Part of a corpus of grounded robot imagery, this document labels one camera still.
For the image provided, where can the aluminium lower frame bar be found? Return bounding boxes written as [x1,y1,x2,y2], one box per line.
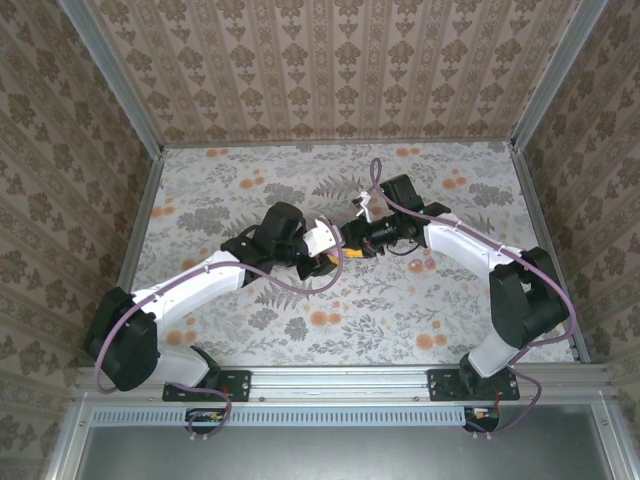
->
[42,394,96,480]
[592,402,639,480]

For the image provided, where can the aluminium corner post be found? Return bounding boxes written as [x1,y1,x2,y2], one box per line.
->
[57,0,167,157]
[511,0,609,151]

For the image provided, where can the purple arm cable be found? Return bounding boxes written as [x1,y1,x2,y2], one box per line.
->
[93,239,346,442]
[368,157,580,441]

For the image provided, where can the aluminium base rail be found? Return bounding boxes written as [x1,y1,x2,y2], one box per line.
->
[74,364,614,404]

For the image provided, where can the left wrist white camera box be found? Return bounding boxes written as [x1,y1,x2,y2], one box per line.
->
[302,217,344,259]

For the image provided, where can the aluminium table side rail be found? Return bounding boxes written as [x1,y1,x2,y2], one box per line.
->
[115,147,167,292]
[509,142,594,364]

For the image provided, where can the grey metal panel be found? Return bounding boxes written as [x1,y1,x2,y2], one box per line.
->
[74,404,617,480]

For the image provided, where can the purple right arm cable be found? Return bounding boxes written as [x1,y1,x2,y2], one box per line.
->
[368,157,580,441]

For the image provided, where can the black control board with wires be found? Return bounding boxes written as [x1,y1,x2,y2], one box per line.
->
[463,407,501,432]
[185,407,227,432]

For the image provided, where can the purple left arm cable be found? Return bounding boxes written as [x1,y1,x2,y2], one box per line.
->
[93,239,346,442]

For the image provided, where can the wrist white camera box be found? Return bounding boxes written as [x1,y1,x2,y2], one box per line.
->
[352,192,374,222]
[302,217,344,259]

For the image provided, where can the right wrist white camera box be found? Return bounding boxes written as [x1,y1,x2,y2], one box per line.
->
[352,192,374,222]

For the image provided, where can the grey slotted cable duct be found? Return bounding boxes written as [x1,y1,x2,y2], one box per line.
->
[92,405,469,428]

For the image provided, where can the floral patterned table cover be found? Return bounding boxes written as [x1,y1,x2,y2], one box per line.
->
[112,142,576,367]

